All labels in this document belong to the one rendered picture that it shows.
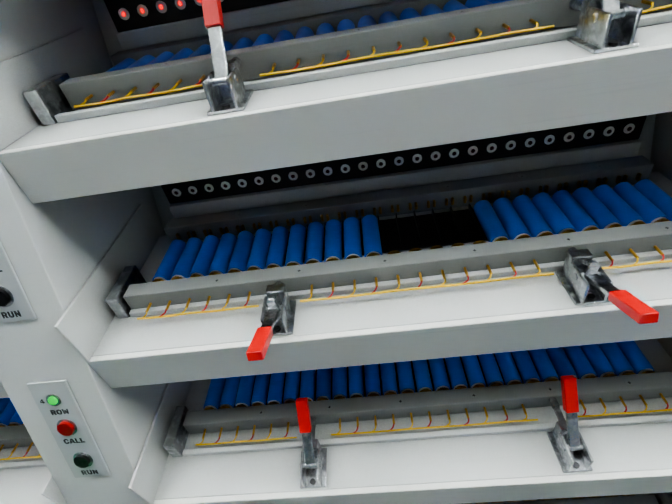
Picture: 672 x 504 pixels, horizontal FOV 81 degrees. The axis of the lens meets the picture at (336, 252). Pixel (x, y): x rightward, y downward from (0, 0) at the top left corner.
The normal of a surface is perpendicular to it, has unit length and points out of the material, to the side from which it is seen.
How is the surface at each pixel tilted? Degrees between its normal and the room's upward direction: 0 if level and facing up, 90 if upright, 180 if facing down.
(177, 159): 109
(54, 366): 90
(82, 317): 90
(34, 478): 19
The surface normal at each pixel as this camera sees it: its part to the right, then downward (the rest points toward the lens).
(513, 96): 0.00, 0.64
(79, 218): 0.99, -0.12
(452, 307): -0.15, -0.76
